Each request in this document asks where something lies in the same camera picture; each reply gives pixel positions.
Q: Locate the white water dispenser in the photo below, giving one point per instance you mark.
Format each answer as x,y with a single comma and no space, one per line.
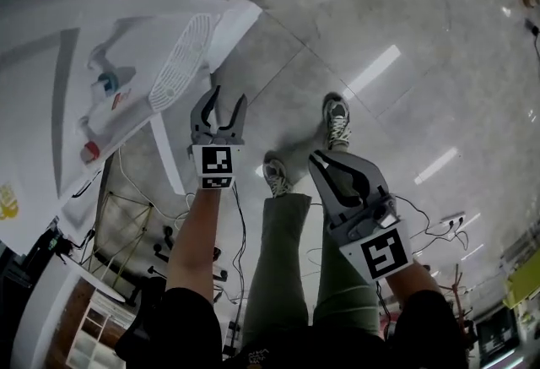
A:
38,105

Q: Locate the person's olive green trousers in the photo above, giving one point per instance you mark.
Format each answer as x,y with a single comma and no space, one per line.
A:
278,266

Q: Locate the red-brown coat stand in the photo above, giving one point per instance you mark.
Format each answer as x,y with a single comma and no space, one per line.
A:
457,287

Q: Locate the round white table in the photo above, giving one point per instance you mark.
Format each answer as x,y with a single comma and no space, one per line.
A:
99,285

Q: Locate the person's left forearm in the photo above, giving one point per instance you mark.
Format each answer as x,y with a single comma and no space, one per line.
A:
194,240

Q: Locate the person's left grey sneaker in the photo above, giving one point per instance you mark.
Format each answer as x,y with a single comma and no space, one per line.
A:
275,178

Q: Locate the yellow-green cabinet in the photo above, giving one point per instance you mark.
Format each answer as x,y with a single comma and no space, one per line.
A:
523,287

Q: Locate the white power strip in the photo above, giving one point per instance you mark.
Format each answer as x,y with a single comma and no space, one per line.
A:
453,218

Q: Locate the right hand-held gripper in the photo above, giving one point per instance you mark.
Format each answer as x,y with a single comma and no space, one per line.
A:
379,249

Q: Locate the white drip tray grille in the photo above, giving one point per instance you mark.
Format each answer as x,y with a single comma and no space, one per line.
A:
181,63

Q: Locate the person's black shirt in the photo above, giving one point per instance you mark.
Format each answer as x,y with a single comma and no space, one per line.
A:
426,329

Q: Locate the person's right forearm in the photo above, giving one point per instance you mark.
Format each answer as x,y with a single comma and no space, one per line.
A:
415,280

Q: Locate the wooden shelf unit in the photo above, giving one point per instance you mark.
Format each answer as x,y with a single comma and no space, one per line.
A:
84,338

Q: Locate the person's grey sneaker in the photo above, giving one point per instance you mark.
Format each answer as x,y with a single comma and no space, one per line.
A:
275,178
337,118

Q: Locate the person's right grey sneaker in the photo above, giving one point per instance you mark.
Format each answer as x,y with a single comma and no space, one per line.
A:
337,118

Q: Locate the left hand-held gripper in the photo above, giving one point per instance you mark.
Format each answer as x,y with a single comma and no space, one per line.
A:
217,160

